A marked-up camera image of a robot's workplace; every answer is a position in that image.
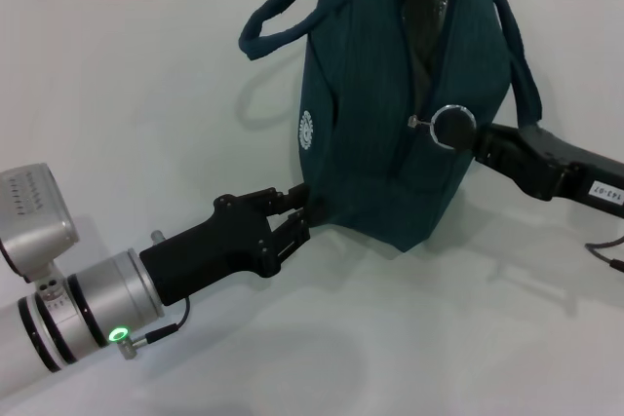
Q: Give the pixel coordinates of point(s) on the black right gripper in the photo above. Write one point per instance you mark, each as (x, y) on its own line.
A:
(556, 162)

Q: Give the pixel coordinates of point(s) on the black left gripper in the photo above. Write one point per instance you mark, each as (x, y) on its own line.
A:
(209, 250)

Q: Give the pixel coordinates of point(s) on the dark teal insulated lunch bag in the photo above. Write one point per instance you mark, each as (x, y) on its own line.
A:
(370, 119)

